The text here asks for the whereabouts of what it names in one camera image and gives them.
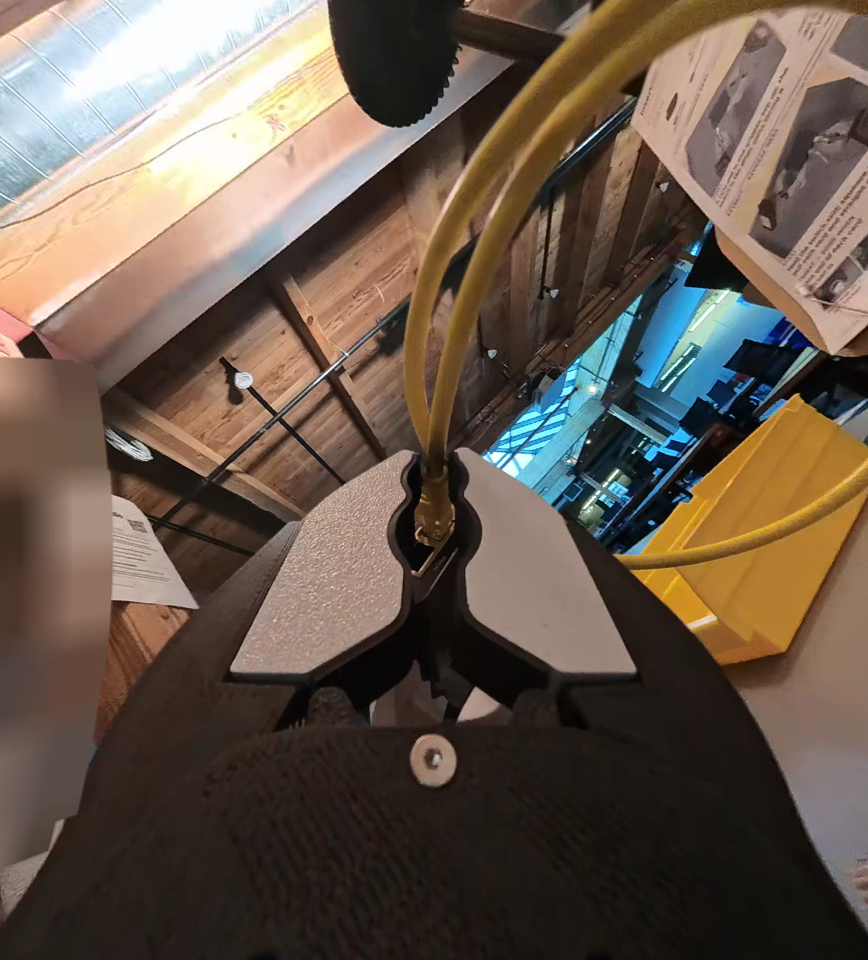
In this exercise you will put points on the silver ventilation duct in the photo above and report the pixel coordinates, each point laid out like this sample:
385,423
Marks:
66,97

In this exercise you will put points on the printed instruction sheet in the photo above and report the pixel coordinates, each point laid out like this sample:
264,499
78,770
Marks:
794,135

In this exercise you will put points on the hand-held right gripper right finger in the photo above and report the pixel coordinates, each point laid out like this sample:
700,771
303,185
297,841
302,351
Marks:
539,600

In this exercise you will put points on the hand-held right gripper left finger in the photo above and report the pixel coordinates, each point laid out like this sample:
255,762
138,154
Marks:
329,585

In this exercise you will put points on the black pole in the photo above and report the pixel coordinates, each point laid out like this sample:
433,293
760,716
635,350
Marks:
509,34

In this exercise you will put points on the wooden sheet stand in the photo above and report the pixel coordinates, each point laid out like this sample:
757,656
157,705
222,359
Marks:
854,341

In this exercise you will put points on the black monitor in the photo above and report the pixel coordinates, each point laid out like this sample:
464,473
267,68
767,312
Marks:
711,262

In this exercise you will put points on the white paper notice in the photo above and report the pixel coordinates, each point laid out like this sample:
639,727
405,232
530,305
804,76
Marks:
148,555

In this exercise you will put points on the black ethernet splitter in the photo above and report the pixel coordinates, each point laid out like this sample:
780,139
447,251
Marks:
434,566

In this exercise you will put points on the yellow plastic bin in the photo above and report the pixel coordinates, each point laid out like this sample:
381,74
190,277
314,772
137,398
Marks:
764,540

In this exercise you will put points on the black round knob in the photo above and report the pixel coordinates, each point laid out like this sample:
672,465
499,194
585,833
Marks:
396,60

